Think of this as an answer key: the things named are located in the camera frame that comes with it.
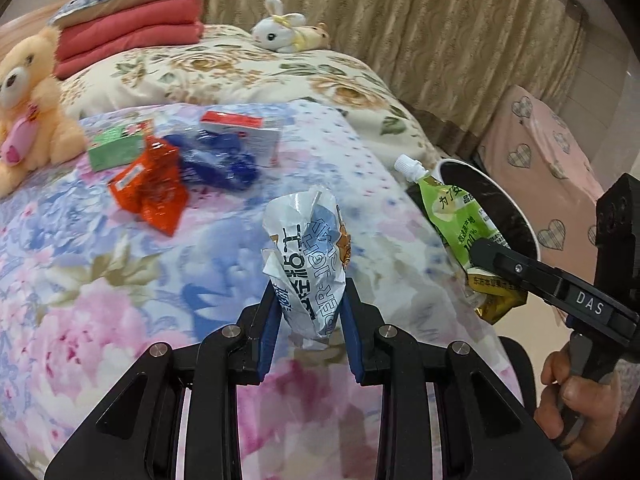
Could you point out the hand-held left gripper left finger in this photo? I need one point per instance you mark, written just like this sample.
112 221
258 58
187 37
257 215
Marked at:
270 330

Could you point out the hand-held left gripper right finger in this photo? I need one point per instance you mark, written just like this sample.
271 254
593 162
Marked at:
352 340

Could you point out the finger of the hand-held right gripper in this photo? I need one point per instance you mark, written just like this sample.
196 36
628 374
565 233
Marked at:
505 262

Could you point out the yellow snack packet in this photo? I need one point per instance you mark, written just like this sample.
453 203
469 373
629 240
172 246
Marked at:
497 305

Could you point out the white bin with black bag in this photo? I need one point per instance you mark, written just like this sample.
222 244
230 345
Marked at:
500 200

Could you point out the green spout pouch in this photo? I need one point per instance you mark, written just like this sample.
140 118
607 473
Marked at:
450 210

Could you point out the white blue snack wrapper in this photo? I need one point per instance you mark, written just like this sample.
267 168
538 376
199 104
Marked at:
305 260

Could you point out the blue plastic wrapper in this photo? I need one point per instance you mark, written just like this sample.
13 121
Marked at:
220 160

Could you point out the orange snack packet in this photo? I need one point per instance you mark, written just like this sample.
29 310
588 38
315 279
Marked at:
150 185

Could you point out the green drink carton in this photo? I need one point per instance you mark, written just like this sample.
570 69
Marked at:
115 152

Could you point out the person's right hand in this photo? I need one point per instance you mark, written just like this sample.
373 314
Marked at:
580 405

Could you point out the pink heart print cloth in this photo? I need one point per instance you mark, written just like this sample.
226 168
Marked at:
545 160

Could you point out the red white box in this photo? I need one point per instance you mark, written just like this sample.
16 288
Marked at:
250 135

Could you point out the cream floral duvet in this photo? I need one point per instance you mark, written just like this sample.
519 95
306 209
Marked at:
250 75

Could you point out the beige patterned curtain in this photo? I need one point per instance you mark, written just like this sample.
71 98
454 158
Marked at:
400 20

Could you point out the small brown bear plush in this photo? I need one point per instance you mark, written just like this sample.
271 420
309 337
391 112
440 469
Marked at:
315 37

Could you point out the white rabbit plush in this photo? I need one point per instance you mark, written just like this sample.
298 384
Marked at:
272 32

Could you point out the beige teddy bear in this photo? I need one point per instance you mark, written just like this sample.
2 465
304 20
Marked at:
45 110

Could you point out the folded red blanket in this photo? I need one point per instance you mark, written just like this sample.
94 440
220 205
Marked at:
125 30

